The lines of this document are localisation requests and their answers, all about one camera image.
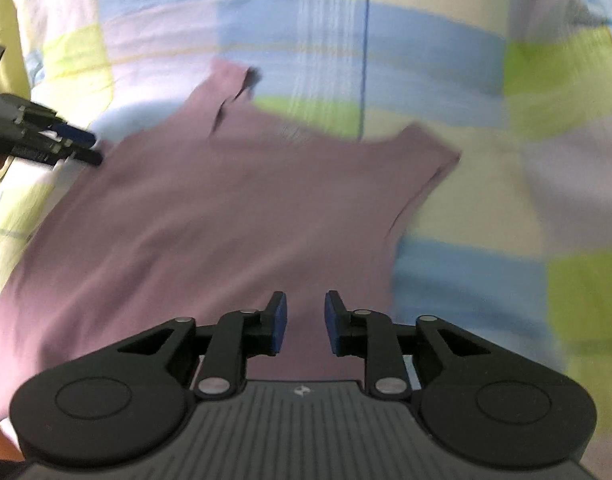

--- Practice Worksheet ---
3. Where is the plaid blue green blanket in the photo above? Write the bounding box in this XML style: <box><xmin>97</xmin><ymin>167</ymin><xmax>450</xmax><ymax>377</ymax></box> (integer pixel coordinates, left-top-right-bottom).
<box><xmin>0</xmin><ymin>0</ymin><xmax>612</xmax><ymax>441</ymax></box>

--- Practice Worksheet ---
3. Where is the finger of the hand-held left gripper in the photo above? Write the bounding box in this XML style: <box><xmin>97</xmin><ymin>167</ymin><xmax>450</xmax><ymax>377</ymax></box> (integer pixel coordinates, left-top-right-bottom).
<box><xmin>51</xmin><ymin>120</ymin><xmax>97</xmax><ymax>144</ymax></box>
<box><xmin>60</xmin><ymin>147</ymin><xmax>104</xmax><ymax>167</ymax></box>

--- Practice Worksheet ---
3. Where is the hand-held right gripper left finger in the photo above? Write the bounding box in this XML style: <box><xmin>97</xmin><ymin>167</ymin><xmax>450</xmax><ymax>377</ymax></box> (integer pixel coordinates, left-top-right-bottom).
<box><xmin>117</xmin><ymin>291</ymin><xmax>290</xmax><ymax>401</ymax></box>

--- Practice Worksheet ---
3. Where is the mauve pink tank top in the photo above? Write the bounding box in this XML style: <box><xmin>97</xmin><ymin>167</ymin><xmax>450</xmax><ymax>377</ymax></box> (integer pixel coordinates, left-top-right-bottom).
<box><xmin>0</xmin><ymin>59</ymin><xmax>461</xmax><ymax>423</ymax></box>

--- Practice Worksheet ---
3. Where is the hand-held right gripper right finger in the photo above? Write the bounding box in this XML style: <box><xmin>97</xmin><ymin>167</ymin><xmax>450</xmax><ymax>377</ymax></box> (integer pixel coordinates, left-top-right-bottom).
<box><xmin>324</xmin><ymin>290</ymin><xmax>492</xmax><ymax>401</ymax></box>

